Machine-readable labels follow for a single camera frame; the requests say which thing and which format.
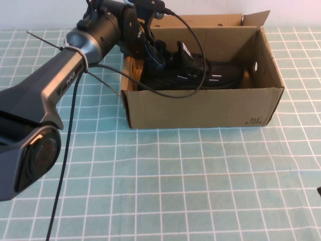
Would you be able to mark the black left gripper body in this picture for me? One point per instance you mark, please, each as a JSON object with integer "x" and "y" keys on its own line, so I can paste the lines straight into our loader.
{"x": 133, "y": 32}

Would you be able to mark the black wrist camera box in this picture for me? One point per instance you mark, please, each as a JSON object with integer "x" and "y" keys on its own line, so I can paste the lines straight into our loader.
{"x": 150, "y": 5}

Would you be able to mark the thin plastic zip tie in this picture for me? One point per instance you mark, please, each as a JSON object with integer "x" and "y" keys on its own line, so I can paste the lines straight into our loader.
{"x": 45, "y": 39}
{"x": 105, "y": 84}

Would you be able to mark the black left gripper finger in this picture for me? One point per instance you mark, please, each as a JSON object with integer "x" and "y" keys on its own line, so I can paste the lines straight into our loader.
{"x": 155, "y": 59}
{"x": 166, "y": 51}

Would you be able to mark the black knit sneaker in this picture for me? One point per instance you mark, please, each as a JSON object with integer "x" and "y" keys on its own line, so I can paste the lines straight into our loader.
{"x": 220, "y": 72}

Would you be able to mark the brown cardboard shoe box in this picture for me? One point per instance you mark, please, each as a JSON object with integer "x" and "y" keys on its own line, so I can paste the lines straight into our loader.
{"x": 200, "y": 110}

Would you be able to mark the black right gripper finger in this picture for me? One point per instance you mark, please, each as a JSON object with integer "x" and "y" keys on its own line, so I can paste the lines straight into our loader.
{"x": 319, "y": 192}

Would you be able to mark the green white grid tablecloth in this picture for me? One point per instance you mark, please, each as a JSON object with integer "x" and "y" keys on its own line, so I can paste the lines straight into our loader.
{"x": 175, "y": 188}

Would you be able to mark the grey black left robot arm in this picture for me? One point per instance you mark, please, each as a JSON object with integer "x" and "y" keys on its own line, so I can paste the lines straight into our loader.
{"x": 50, "y": 75}

